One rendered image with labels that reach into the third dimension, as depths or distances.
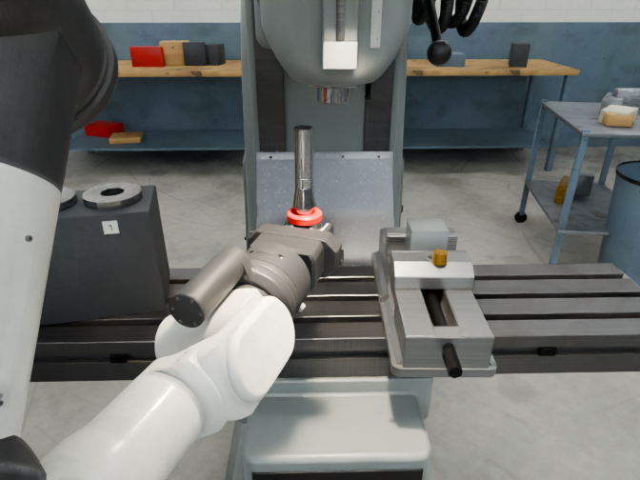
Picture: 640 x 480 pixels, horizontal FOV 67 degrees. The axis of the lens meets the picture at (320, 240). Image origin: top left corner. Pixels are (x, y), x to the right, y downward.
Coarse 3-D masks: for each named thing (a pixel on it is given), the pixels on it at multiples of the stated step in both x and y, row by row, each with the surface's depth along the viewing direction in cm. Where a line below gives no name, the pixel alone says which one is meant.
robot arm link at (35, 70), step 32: (0, 0) 20; (32, 0) 21; (64, 0) 23; (0, 32) 21; (32, 32) 22; (64, 32) 24; (96, 32) 28; (0, 64) 21; (32, 64) 22; (64, 64) 24; (96, 64) 28; (0, 96) 21; (32, 96) 22; (64, 96) 24; (0, 128) 21; (32, 128) 22; (64, 128) 24; (0, 160) 21; (32, 160) 22; (64, 160) 25
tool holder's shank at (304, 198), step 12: (300, 132) 58; (312, 132) 58; (300, 144) 58; (312, 144) 59; (300, 156) 59; (312, 156) 60; (300, 168) 60; (312, 168) 60; (300, 180) 60; (312, 180) 61; (300, 192) 61; (312, 192) 62; (300, 204) 62; (312, 204) 62
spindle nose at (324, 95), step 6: (318, 90) 69; (324, 90) 68; (330, 90) 67; (336, 90) 67; (342, 90) 68; (348, 90) 68; (318, 96) 69; (324, 96) 68; (330, 96) 68; (336, 96) 68; (342, 96) 68; (348, 96) 69; (324, 102) 68; (330, 102) 68; (336, 102) 68; (342, 102) 68
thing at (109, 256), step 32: (64, 192) 77; (96, 192) 77; (128, 192) 77; (64, 224) 72; (96, 224) 73; (128, 224) 74; (160, 224) 85; (64, 256) 74; (96, 256) 75; (128, 256) 76; (160, 256) 81; (64, 288) 76; (96, 288) 78; (128, 288) 79; (160, 288) 80; (64, 320) 79
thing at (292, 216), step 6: (288, 210) 64; (294, 210) 64; (318, 210) 64; (288, 216) 63; (294, 216) 62; (300, 216) 62; (306, 216) 62; (312, 216) 62; (318, 216) 62; (294, 222) 62; (300, 222) 62; (306, 222) 62; (312, 222) 62; (318, 222) 63
